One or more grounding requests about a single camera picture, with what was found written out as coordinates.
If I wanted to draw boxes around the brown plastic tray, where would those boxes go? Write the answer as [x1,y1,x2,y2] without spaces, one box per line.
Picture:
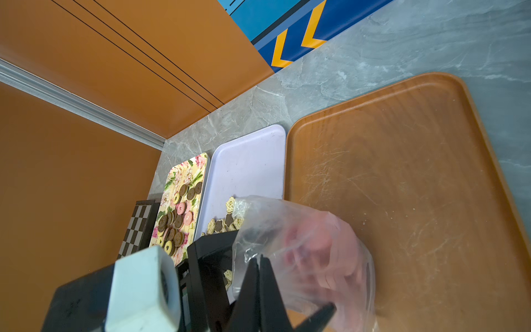
[284,73,530,331]

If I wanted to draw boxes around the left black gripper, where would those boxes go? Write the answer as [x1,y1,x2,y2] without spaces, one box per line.
[176,231,337,332]

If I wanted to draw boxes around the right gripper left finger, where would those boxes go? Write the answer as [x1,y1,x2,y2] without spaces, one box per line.
[226,258,261,331]

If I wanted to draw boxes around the floral pattern tray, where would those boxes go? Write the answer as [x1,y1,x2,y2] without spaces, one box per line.
[149,153,210,266]

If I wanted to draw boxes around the ziploc bag pink cookies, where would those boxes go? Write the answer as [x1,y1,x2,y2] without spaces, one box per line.
[232,196,379,331]

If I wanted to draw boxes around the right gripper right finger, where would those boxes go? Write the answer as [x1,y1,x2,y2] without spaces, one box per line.
[259,256,294,332]

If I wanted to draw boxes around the black white checkerboard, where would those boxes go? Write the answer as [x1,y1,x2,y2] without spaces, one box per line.
[117,200,160,260]

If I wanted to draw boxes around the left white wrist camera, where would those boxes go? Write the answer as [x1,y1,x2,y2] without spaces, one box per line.
[40,245,183,332]

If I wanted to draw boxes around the poured mixed cookies pile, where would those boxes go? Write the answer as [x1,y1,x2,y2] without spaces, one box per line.
[202,196,243,290]

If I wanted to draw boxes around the lavender plastic tray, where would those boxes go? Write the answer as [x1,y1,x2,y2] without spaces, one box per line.
[194,124,286,240]

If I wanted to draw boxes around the poured ring cookies pile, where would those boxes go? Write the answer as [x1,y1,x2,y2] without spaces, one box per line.
[150,181,203,265]

